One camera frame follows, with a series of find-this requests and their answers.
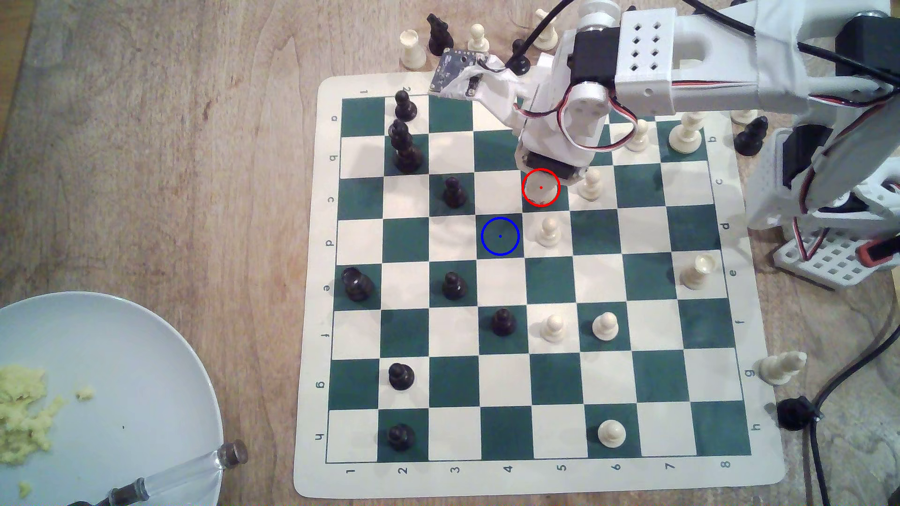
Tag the tall black queen chess piece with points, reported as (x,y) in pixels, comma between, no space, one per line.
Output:
(406,147)

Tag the green white chessboard mat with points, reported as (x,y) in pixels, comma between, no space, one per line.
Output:
(503,379)

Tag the black knight chess piece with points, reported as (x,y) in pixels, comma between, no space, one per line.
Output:
(357,284)
(440,35)

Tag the small yellow food crumb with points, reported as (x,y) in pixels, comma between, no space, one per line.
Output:
(24,490)
(84,393)

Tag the white bishop chess piece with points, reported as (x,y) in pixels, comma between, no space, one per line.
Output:
(780,367)

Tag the camera circuit board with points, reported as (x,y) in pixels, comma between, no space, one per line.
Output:
(453,70)

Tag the black pawn chess piece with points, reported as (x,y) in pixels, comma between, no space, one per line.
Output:
(454,285)
(502,321)
(519,64)
(404,107)
(751,137)
(401,377)
(454,191)
(401,436)

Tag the white grid robot base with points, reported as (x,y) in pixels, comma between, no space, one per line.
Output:
(830,263)

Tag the white pawn chess piece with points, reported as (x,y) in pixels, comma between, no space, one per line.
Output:
(592,185)
(638,140)
(611,433)
(548,232)
(478,36)
(553,327)
(605,325)

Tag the white knight chess piece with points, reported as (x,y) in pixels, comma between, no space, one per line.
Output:
(547,39)

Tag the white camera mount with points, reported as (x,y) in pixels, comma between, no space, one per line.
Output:
(499,88)

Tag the yellow mashed food clump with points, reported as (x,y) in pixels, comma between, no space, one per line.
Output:
(24,414)

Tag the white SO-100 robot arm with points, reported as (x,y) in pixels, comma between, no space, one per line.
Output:
(703,56)

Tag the white rook chess piece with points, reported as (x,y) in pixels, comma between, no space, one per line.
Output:
(413,49)
(698,271)

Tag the pale blue plate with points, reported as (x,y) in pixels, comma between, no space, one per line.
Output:
(126,393)

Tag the red black base clamp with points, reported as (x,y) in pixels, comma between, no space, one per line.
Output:
(882,251)

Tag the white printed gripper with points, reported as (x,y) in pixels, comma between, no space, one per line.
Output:
(554,167)

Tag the moved white pawn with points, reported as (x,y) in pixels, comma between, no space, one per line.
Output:
(540,190)

